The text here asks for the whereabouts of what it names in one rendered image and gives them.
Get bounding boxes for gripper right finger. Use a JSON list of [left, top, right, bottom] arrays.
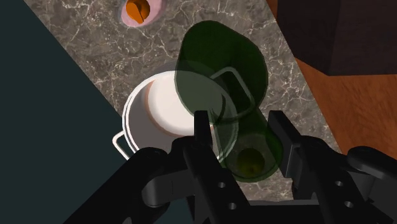
[[267, 110, 397, 224]]

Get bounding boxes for dark green glass bottle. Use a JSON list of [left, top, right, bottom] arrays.
[[174, 20, 284, 183]]

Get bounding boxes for white pot with handles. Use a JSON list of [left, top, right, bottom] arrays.
[[112, 66, 256, 164]]

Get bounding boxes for pink bowl with orange fruit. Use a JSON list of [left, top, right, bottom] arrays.
[[120, 0, 164, 27]]

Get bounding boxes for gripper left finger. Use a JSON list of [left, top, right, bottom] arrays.
[[63, 109, 252, 224]]

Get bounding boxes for dark wooden cabinet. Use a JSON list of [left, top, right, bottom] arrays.
[[275, 0, 397, 76]]

